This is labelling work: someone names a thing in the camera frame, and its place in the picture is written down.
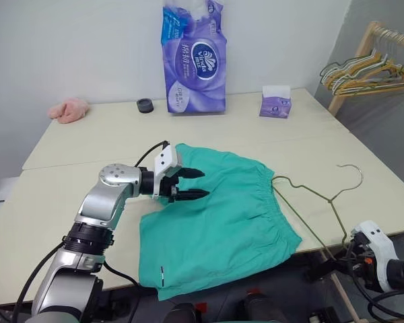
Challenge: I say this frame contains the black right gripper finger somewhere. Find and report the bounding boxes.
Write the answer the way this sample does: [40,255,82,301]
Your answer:
[304,258,345,283]

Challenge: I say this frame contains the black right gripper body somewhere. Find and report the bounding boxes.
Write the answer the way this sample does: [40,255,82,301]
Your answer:
[345,231,378,290]

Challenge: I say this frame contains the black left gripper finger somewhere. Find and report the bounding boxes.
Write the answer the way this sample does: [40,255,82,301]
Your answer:
[181,167,207,180]
[173,188,211,203]

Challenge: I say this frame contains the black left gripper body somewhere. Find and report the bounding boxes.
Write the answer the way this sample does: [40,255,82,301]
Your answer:
[160,166,187,204]

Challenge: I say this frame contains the olive wire hanger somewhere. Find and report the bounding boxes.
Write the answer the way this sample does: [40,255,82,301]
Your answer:
[271,164,364,262]

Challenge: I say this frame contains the green shorts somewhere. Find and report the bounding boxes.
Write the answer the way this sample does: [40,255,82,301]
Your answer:
[138,143,304,301]

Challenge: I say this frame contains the wooden table leg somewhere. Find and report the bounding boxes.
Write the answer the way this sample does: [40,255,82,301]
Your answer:
[318,248,362,323]

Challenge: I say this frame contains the dark rounded shape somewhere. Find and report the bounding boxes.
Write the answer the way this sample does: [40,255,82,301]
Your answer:
[241,291,291,323]
[164,302,203,323]

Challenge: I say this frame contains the black round lid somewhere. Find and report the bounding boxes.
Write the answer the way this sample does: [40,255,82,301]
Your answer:
[136,98,155,115]

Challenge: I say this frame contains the small purple tissue pack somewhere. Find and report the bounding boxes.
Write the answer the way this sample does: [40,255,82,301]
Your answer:
[258,85,294,120]

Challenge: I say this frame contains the purple toilet paper pack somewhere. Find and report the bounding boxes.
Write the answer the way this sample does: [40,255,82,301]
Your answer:
[160,0,229,116]

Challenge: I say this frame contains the pink plush cloth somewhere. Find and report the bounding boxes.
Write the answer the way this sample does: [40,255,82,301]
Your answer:
[46,97,91,124]

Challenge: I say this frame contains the wooden clothes rack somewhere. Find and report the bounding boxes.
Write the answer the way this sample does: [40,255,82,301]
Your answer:
[327,20,404,117]

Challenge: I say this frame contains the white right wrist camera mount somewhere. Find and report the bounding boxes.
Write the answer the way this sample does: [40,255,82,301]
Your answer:
[350,219,401,293]

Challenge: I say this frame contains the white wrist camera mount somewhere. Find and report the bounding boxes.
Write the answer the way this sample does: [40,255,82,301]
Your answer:
[153,145,184,200]
[350,219,401,293]

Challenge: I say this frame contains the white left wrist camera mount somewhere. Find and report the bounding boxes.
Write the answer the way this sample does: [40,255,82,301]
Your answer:
[153,145,184,200]

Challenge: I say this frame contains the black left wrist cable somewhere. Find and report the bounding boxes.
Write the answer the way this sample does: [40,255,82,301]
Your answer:
[133,140,171,168]

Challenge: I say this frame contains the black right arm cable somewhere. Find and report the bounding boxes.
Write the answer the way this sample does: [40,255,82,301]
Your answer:
[341,242,404,321]

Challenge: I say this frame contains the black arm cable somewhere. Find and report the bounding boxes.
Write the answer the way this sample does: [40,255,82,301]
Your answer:
[341,242,404,321]
[11,244,141,322]

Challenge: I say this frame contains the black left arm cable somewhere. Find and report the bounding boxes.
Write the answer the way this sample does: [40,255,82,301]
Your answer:
[11,244,141,322]

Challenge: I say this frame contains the dark green wire hanger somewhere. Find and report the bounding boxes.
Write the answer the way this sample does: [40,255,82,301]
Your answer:
[319,55,391,91]

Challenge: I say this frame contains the yellow wire hanger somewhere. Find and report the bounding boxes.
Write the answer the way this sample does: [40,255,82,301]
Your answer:
[326,57,404,98]

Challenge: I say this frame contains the orange wire hanger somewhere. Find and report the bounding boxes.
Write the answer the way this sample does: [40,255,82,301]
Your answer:
[339,62,404,92]

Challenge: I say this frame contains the white wire hanger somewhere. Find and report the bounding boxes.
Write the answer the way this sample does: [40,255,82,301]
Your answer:
[323,48,384,83]

